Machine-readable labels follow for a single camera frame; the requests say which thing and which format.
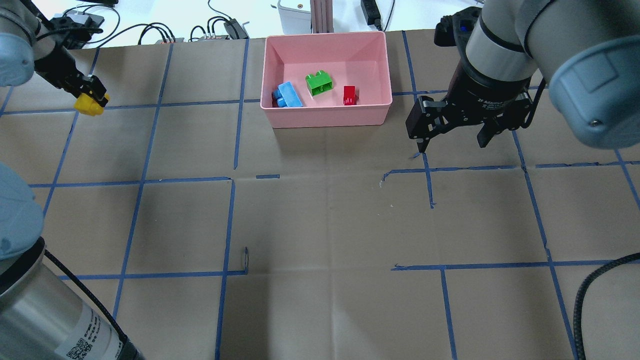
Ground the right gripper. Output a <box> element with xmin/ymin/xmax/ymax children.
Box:
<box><xmin>406</xmin><ymin>57</ymin><xmax>535</xmax><ymax>154</ymax></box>

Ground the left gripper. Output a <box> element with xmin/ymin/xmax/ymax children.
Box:
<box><xmin>34</xmin><ymin>47</ymin><xmax>108</xmax><ymax>101</ymax></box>

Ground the yellow two-stud block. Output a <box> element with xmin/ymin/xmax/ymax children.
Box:
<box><xmin>74</xmin><ymin>93</ymin><xmax>105</xmax><ymax>116</ymax></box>

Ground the red block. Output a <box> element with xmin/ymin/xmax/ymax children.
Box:
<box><xmin>343</xmin><ymin>85</ymin><xmax>358</xmax><ymax>106</ymax></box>

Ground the green two-stud block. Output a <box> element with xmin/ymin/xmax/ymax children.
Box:
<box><xmin>305</xmin><ymin>69</ymin><xmax>334</xmax><ymax>97</ymax></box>

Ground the blue three-stud block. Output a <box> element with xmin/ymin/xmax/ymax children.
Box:
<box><xmin>271</xmin><ymin>81</ymin><xmax>304</xmax><ymax>109</ymax></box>

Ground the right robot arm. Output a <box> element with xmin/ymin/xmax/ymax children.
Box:
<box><xmin>406</xmin><ymin>0</ymin><xmax>640</xmax><ymax>153</ymax></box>

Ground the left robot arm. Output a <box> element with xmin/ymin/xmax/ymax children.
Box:
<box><xmin>0</xmin><ymin>0</ymin><xmax>144</xmax><ymax>360</ymax></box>

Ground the pink plastic box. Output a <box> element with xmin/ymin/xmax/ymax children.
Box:
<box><xmin>260</xmin><ymin>31</ymin><xmax>393</xmax><ymax>129</ymax></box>

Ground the white square box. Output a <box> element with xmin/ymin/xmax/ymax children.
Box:
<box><xmin>276</xmin><ymin>0</ymin><xmax>313</xmax><ymax>35</ymax></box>

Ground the black usb hub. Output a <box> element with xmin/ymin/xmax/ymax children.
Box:
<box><xmin>49</xmin><ymin>10</ymin><xmax>105</xmax><ymax>37</ymax></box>

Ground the black power adapter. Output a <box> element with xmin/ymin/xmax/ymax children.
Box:
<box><xmin>359</xmin><ymin>0</ymin><xmax>382</xmax><ymax>29</ymax></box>

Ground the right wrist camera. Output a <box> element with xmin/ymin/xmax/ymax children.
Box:
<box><xmin>433</xmin><ymin>6</ymin><xmax>482</xmax><ymax>47</ymax></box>

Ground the aluminium frame post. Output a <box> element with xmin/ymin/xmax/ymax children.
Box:
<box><xmin>310</xmin><ymin>0</ymin><xmax>334</xmax><ymax>34</ymax></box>

